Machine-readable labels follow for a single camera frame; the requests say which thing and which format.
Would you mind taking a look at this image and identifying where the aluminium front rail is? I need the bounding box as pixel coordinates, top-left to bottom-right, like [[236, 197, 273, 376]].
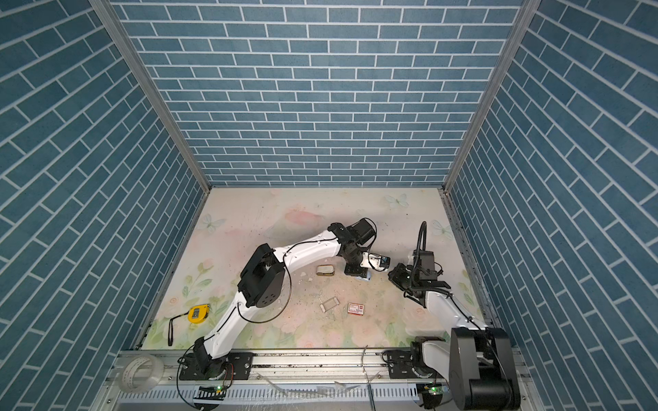
[[105, 348, 532, 385]]

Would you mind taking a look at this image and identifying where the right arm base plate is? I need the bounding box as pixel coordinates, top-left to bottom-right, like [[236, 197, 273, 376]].
[[380, 349, 432, 379]]

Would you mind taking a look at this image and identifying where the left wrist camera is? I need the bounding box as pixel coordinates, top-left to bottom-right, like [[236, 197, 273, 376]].
[[360, 252, 391, 272]]

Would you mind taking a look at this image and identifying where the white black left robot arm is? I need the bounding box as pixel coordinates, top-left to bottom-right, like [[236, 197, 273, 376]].
[[192, 217, 391, 369]]

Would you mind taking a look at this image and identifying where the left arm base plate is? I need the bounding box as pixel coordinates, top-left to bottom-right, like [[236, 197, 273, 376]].
[[178, 351, 255, 382]]

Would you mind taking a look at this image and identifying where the red white staple box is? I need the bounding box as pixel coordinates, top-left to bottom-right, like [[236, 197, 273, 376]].
[[347, 302, 365, 316]]

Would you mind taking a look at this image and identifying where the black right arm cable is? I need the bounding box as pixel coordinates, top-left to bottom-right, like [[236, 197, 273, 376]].
[[413, 220, 448, 299]]

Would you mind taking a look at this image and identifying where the yellow tape measure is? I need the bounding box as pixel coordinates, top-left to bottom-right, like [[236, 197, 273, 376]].
[[187, 304, 210, 325]]

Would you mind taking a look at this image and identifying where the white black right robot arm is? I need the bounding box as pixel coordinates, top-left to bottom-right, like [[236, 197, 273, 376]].
[[385, 250, 521, 410]]

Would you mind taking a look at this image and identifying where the green circuit board right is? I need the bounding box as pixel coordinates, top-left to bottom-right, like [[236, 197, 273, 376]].
[[416, 383, 452, 410]]

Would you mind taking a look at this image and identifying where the clear tape roll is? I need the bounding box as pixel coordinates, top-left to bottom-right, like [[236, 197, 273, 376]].
[[118, 354, 165, 394]]

